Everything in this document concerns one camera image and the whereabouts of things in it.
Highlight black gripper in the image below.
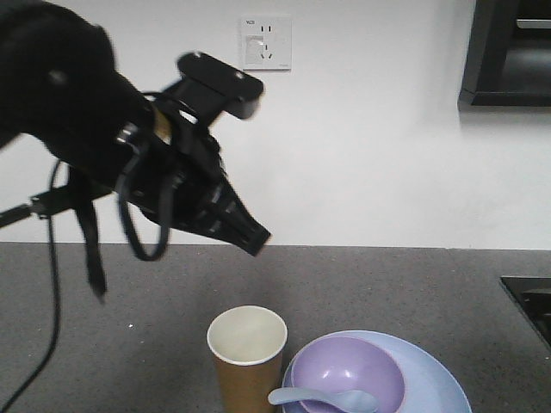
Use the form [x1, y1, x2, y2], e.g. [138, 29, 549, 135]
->
[115, 107, 270, 257]

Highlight brown paper cup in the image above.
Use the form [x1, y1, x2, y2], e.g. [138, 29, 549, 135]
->
[207, 305, 288, 413]

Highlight purple bowl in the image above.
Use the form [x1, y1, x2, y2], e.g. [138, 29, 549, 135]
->
[288, 336, 406, 412]

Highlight light blue spoon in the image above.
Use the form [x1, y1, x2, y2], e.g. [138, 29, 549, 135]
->
[268, 387, 379, 412]

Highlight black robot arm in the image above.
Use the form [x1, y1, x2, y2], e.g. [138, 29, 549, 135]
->
[1, 1, 269, 255]

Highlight light blue plate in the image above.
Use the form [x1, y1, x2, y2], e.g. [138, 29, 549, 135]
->
[282, 330, 472, 412]

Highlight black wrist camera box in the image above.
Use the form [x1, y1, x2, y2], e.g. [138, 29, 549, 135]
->
[164, 52, 264, 126]

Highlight black strap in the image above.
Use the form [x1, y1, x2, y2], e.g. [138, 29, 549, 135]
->
[71, 171, 108, 305]

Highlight white wall power socket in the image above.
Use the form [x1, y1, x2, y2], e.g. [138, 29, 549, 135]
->
[239, 15, 292, 71]

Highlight black cable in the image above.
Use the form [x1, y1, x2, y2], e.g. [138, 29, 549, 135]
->
[0, 158, 64, 413]

